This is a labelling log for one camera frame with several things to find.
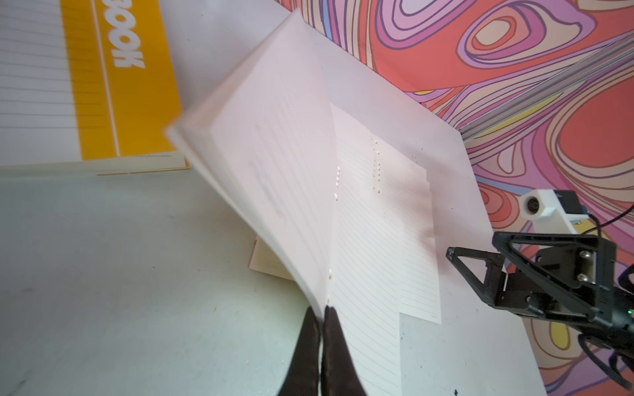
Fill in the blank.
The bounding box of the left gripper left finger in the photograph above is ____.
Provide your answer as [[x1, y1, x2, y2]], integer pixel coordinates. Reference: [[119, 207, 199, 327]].
[[278, 308, 321, 396]]

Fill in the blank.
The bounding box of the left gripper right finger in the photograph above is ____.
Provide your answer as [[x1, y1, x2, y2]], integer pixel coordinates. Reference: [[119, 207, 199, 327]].
[[320, 306, 367, 396]]

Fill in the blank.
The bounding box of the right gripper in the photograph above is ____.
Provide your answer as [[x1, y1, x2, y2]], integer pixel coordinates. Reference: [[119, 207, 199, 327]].
[[445, 229, 634, 338]]

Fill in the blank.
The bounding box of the green cover notebook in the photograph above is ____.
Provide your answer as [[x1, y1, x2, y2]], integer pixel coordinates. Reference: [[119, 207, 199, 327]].
[[168, 12, 441, 395]]

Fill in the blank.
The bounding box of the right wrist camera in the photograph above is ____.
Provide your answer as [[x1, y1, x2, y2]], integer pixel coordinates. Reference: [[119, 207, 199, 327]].
[[518, 189, 589, 234]]

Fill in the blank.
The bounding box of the aluminium frame rail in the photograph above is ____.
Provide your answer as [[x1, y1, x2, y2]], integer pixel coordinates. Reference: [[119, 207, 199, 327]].
[[462, 31, 633, 142]]

